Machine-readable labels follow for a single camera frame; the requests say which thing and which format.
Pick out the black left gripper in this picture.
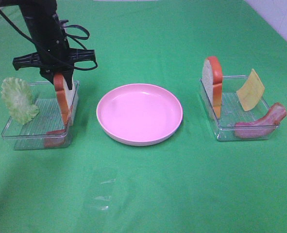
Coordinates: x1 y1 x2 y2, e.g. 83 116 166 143
13 14 96 90

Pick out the toy bread slice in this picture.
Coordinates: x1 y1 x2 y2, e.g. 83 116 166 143
202 56 223 119
53 72 76 126

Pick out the toy lettuce leaf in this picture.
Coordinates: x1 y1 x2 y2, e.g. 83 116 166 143
1 77 39 125

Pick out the toy bacon strip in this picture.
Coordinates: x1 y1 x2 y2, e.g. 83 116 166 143
235 102 287 139
44 107 72 148

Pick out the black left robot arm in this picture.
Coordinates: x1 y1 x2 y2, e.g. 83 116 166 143
0 0 96 89

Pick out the left clear plastic tray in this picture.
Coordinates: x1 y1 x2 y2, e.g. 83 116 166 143
1 81 80 150

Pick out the clear plastic tray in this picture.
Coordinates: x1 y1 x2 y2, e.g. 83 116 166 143
199 75 273 141
1 81 80 150

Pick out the pink round plate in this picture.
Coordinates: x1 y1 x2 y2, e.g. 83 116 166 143
96 83 183 146

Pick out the clear tape patch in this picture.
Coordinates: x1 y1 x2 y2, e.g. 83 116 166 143
83 167 117 213

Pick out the green tablecloth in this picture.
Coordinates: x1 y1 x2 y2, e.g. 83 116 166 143
0 0 287 233

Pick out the right clear plastic tray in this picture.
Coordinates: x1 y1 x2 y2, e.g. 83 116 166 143
199 75 273 141

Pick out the yellow toy cheese slice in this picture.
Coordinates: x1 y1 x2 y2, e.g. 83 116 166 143
236 68 265 111

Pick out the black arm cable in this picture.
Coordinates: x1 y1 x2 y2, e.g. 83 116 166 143
0 4 98 71

